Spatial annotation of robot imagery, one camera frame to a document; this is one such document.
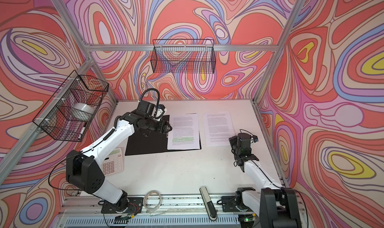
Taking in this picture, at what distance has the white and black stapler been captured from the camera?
27.1 inches

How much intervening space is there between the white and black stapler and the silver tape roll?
27.1 inches

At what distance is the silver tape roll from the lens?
2.34 feet
